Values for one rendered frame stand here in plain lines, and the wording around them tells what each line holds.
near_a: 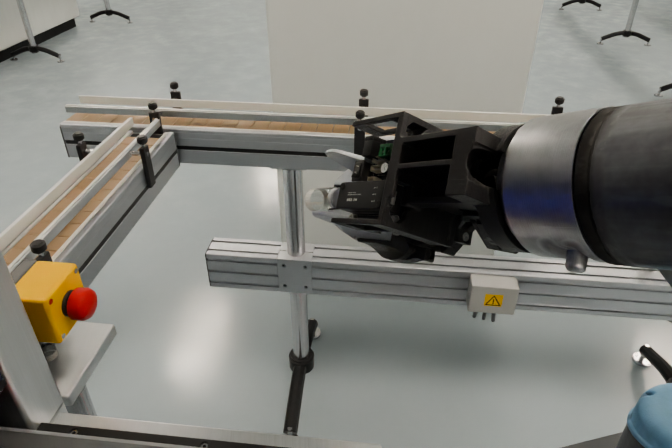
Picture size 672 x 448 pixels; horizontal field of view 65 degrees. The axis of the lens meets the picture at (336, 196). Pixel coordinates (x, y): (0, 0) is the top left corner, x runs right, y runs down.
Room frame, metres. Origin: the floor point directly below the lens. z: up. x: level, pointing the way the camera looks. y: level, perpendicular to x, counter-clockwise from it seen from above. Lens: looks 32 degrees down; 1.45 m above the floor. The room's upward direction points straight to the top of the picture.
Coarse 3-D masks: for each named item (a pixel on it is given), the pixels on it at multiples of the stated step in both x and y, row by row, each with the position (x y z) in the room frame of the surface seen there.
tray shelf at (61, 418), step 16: (64, 416) 0.41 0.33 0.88; (80, 416) 0.41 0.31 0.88; (96, 416) 0.41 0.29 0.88; (144, 432) 0.39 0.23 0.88; (160, 432) 0.39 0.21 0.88; (176, 432) 0.39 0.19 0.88; (192, 432) 0.39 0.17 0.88; (208, 432) 0.39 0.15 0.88; (224, 432) 0.39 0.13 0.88; (240, 432) 0.39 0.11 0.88; (256, 432) 0.39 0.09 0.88
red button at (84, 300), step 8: (80, 288) 0.50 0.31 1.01; (88, 288) 0.50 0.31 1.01; (72, 296) 0.48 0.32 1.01; (80, 296) 0.48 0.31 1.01; (88, 296) 0.49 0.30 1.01; (96, 296) 0.50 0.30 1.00; (72, 304) 0.47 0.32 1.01; (80, 304) 0.47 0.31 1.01; (88, 304) 0.48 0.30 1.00; (96, 304) 0.49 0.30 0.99; (72, 312) 0.47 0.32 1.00; (80, 312) 0.47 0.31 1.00; (88, 312) 0.48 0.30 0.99; (80, 320) 0.47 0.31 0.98
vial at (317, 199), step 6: (312, 192) 0.42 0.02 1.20; (318, 192) 0.41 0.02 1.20; (324, 192) 0.40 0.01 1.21; (330, 192) 0.40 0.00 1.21; (306, 198) 0.42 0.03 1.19; (312, 198) 0.41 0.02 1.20; (318, 198) 0.40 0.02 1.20; (324, 198) 0.40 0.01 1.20; (306, 204) 0.42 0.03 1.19; (312, 204) 0.41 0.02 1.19; (318, 204) 0.40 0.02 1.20; (324, 204) 0.40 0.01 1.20; (330, 204) 0.39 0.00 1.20; (312, 210) 0.42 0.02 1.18; (318, 210) 0.41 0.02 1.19; (324, 210) 0.40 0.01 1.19
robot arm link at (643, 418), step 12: (660, 384) 0.36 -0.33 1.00; (648, 396) 0.34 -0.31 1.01; (660, 396) 0.34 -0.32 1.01; (636, 408) 0.34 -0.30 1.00; (648, 408) 0.33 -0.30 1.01; (660, 408) 0.32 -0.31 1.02; (636, 420) 0.33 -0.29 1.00; (648, 420) 0.31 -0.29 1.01; (660, 420) 0.31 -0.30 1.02; (624, 432) 0.34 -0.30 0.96; (636, 432) 0.32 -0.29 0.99; (648, 432) 0.31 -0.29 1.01; (660, 432) 0.30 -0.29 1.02; (624, 444) 0.33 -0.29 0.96; (636, 444) 0.31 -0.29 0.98; (648, 444) 0.30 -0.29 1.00; (660, 444) 0.29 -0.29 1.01
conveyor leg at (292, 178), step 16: (288, 176) 1.15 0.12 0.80; (288, 192) 1.15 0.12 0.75; (288, 208) 1.15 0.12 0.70; (288, 224) 1.16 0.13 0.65; (288, 240) 1.16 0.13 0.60; (304, 240) 1.17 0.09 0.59; (304, 304) 1.16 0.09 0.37; (304, 320) 1.16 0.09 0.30; (304, 336) 1.16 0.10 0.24; (304, 352) 1.15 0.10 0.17
